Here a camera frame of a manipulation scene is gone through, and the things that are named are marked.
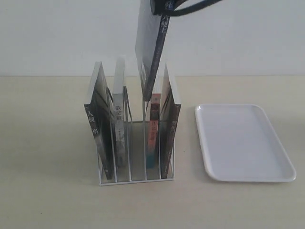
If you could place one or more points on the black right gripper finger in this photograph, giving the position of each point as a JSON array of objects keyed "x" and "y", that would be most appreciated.
[{"x": 157, "y": 6}]

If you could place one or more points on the blue cover moon book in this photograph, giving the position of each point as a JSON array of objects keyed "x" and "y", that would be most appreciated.
[{"x": 150, "y": 38}]

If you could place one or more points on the grey white spine book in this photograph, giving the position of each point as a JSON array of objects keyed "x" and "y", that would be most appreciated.
[{"x": 118, "y": 108}]

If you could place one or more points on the dark brown book rightmost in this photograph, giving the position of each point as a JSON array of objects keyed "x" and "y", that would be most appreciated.
[{"x": 169, "y": 116}]

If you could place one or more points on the black spine book leftmost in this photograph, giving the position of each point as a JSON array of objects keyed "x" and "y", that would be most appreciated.
[{"x": 99, "y": 113}]

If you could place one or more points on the red teal spine book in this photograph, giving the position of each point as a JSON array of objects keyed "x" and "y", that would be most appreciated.
[{"x": 152, "y": 118}]

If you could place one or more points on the white plastic tray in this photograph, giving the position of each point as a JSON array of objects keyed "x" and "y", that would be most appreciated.
[{"x": 239, "y": 144}]

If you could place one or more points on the white wire book rack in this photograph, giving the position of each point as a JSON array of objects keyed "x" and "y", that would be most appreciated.
[{"x": 135, "y": 170}]

